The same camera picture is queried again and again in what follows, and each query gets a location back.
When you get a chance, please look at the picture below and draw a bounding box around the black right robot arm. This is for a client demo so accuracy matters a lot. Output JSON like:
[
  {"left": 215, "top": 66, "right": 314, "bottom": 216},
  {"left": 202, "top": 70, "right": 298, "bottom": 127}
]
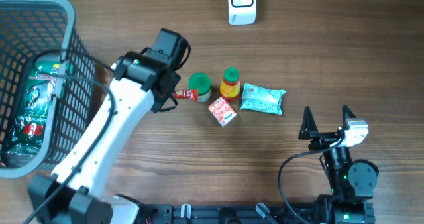
[{"left": 299, "top": 105, "right": 379, "bottom": 224}]

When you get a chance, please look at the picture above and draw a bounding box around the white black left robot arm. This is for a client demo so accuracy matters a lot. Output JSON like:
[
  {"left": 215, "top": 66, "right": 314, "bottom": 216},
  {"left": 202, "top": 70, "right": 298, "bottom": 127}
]
[{"left": 26, "top": 28, "right": 191, "bottom": 223}]

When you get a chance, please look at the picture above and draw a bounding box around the red white small box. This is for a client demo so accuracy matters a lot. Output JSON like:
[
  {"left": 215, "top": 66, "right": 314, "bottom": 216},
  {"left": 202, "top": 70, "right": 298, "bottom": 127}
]
[{"left": 208, "top": 97, "right": 237, "bottom": 127}]

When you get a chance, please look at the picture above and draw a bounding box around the red chilli sauce bottle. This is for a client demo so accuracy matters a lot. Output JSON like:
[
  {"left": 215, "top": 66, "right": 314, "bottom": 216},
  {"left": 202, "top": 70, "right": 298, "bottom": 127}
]
[{"left": 219, "top": 66, "right": 240, "bottom": 102}]

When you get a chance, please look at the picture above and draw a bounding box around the white barcode scanner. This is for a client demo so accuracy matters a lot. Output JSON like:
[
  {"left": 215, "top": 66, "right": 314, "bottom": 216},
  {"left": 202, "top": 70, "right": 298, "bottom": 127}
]
[{"left": 228, "top": 0, "right": 257, "bottom": 26}]

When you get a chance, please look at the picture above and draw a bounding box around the green snack bag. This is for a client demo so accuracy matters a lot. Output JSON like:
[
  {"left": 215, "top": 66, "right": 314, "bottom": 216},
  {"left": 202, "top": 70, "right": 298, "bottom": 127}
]
[{"left": 1, "top": 61, "right": 60, "bottom": 168}]

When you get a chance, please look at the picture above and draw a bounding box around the grey plastic shopping basket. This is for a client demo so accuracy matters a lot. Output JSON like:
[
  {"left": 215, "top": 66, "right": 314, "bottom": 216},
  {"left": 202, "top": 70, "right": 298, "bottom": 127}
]
[{"left": 1, "top": 0, "right": 96, "bottom": 178}]

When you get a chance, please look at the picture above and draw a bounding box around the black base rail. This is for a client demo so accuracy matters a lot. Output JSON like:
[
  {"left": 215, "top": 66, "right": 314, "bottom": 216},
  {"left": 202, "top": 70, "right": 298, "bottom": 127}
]
[{"left": 118, "top": 194, "right": 376, "bottom": 224}]

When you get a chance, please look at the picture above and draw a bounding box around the green lid jar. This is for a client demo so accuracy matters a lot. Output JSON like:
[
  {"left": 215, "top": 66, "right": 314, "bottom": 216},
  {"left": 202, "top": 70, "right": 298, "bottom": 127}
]
[{"left": 188, "top": 73, "right": 211, "bottom": 102}]

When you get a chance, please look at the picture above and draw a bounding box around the red sauce sachet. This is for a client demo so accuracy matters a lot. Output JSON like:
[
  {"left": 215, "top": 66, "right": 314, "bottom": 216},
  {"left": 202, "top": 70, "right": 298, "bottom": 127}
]
[{"left": 172, "top": 89, "right": 199, "bottom": 101}]

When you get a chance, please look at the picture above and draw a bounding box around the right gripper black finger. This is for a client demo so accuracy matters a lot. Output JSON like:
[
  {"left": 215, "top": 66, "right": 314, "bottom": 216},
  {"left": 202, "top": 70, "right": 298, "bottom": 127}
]
[
  {"left": 298, "top": 106, "right": 319, "bottom": 140},
  {"left": 342, "top": 105, "right": 357, "bottom": 125}
]

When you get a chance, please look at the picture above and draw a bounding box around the teal wet wipes pack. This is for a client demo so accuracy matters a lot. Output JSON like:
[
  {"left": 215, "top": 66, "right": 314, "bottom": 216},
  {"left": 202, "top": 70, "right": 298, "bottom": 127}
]
[{"left": 240, "top": 83, "right": 286, "bottom": 115}]

